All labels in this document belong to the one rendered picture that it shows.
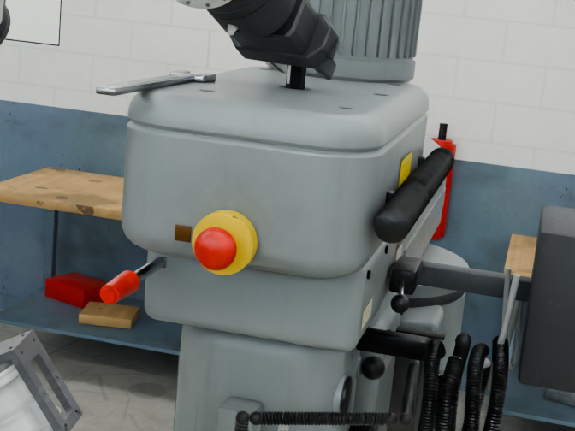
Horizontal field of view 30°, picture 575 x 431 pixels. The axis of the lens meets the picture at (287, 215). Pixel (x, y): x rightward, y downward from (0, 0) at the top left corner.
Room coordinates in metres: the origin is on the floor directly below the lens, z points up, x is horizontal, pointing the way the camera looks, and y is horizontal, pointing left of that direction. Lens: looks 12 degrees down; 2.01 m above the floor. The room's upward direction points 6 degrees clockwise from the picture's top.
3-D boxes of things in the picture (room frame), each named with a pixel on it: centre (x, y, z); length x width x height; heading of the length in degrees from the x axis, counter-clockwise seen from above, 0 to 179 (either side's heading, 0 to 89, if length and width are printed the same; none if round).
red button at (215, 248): (0.96, 0.06, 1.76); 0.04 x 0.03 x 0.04; 77
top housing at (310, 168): (1.22, 0.00, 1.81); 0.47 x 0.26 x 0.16; 167
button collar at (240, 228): (0.98, 0.06, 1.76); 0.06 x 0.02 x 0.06; 77
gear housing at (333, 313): (1.25, -0.01, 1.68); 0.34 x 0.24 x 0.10; 167
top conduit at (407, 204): (1.21, -0.15, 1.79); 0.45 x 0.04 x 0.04; 167
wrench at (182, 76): (1.09, 0.14, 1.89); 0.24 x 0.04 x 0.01; 165
